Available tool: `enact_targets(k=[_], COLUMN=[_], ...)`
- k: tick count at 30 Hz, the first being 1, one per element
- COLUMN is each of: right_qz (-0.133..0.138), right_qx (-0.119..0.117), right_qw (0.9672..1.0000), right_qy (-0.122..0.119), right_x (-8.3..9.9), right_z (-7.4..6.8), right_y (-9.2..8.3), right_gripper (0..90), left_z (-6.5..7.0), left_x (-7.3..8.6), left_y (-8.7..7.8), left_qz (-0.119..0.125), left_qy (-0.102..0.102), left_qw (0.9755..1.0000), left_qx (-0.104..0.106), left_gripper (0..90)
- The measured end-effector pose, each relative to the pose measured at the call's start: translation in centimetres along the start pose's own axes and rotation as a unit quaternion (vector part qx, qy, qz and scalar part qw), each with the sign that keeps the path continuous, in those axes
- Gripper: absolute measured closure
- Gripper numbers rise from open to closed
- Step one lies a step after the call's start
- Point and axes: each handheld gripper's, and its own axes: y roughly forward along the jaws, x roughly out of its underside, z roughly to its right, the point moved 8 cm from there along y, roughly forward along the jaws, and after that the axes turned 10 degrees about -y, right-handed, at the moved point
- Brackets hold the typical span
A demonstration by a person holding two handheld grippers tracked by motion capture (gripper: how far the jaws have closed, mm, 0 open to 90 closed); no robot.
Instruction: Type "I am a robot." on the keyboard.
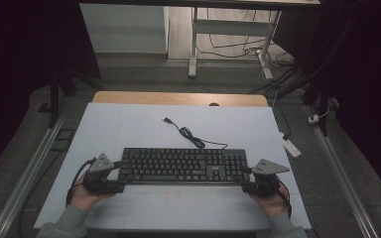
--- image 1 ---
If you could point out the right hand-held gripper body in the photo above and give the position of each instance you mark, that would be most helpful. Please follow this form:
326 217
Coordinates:
268 167

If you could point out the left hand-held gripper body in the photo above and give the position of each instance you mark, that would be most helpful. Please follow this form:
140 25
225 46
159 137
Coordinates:
101 163

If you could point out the black computer keyboard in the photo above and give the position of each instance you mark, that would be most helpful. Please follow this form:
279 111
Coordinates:
165 165

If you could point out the person's right hand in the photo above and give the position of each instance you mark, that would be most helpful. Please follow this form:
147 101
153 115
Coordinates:
274 205

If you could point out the person's left hand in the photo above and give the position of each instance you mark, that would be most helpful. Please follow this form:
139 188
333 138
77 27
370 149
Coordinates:
81 198

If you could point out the white power strip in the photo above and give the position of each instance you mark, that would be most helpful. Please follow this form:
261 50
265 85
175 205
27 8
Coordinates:
291 147

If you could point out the small white adapter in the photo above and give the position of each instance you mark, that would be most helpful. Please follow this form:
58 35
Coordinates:
313 119

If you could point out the black tripod stand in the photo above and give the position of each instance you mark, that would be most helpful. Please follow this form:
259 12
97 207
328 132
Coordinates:
320 95
54 95

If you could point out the black curtain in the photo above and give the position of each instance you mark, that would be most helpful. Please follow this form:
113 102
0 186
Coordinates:
367 82
23 66

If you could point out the white cabinet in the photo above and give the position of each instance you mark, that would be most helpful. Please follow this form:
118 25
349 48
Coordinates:
125 29

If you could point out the aluminium rail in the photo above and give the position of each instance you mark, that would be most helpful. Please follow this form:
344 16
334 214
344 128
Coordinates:
26 172
340 172

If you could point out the white metal desk frame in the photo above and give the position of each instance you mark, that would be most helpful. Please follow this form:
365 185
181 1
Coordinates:
231 28

